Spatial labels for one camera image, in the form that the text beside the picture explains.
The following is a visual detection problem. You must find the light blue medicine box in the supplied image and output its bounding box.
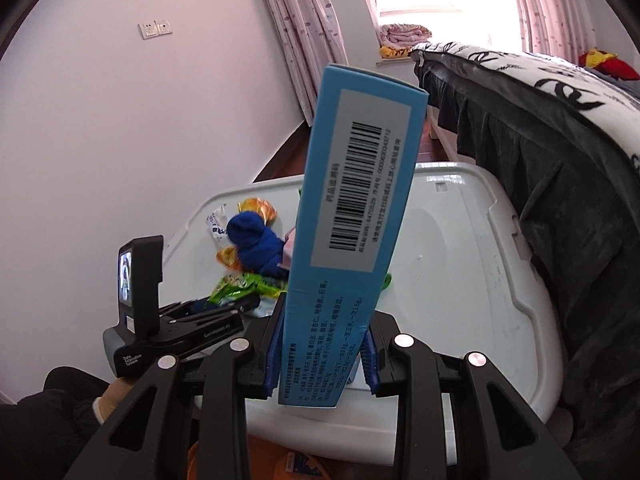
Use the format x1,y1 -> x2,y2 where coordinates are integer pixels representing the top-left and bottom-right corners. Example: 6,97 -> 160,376
278,64 -> 428,408

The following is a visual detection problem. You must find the green pink snack bag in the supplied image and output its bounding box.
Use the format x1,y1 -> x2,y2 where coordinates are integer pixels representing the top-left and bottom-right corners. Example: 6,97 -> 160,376
279,226 -> 296,272

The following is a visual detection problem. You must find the left hand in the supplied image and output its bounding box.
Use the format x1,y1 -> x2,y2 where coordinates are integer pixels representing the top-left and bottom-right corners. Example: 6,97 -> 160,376
92,378 -> 136,425

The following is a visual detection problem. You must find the green chip bag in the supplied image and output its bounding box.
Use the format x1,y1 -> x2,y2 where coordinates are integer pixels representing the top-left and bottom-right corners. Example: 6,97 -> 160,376
207,272 -> 288,306

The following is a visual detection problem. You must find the orange yellow snack bag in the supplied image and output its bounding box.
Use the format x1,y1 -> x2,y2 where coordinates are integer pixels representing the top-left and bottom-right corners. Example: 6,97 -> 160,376
216,197 -> 284,278

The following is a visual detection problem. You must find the blue knitted cloth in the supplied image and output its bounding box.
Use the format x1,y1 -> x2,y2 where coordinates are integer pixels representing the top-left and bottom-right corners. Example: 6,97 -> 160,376
227,211 -> 288,281

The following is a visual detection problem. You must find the clear white blue wrapper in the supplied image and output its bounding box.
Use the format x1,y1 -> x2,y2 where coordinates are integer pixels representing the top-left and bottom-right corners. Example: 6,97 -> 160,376
206,204 -> 229,247

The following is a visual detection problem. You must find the white plastic storage box lid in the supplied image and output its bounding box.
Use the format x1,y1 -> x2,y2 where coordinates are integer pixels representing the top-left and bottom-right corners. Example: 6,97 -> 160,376
162,160 -> 565,466

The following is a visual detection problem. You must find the bed with black skirt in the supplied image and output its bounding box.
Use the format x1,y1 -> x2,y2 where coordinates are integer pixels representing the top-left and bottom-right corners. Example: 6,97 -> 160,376
411,42 -> 639,477

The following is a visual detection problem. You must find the left pink curtain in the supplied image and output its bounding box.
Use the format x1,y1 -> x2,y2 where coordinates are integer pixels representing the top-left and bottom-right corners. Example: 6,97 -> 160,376
265,0 -> 348,125

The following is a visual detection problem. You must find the pink curtain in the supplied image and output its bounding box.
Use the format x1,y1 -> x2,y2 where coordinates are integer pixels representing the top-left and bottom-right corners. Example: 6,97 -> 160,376
515,0 -> 597,64
265,0 -> 348,125

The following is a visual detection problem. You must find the yellow plush on windowsill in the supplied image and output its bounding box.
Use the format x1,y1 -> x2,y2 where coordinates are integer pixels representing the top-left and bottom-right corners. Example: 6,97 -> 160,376
378,46 -> 411,60

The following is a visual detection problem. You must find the folded pink blanket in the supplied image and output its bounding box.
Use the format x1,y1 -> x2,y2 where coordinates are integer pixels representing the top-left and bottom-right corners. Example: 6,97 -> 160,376
378,24 -> 433,51

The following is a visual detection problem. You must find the red yellow plush toy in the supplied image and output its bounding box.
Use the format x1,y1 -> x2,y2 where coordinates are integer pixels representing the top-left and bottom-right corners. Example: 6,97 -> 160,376
578,49 -> 640,81

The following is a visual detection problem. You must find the right pink curtain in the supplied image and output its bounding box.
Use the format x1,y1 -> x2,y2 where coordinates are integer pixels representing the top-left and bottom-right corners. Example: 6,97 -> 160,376
515,0 -> 597,64

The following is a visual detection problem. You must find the small camera display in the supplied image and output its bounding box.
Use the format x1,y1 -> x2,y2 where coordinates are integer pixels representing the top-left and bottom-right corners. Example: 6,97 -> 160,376
117,235 -> 164,340

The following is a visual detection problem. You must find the white wall socket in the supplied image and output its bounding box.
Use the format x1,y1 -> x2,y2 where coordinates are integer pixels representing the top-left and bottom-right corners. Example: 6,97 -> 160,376
138,20 -> 172,40

